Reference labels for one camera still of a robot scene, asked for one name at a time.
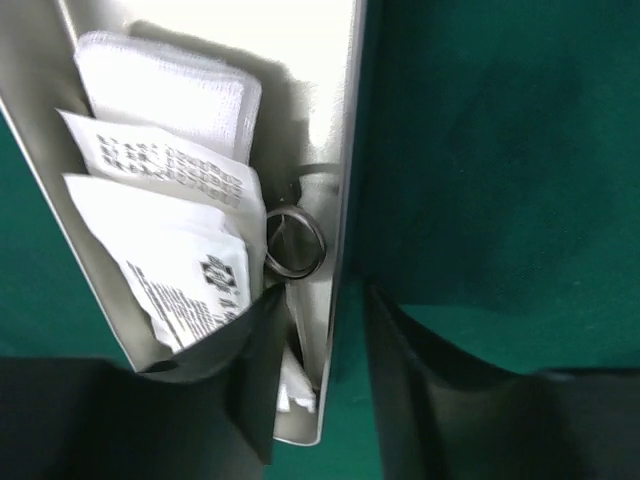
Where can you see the white sterile packet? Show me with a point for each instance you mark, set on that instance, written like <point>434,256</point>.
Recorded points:
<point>156,160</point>
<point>185,270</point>

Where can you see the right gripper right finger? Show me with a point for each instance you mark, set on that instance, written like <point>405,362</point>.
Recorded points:
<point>443,413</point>

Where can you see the small silver scissors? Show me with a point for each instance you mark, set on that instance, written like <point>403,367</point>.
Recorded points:
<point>296,245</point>

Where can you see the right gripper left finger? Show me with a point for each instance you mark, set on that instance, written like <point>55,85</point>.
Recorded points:
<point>207,412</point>

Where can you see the green surgical cloth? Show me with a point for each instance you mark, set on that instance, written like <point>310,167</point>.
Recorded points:
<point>494,182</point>

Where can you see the white gauze pad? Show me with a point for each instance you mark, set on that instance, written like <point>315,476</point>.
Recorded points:
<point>294,387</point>
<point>142,82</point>

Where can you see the silver metal tray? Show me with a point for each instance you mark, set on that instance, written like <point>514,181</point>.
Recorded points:
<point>307,56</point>

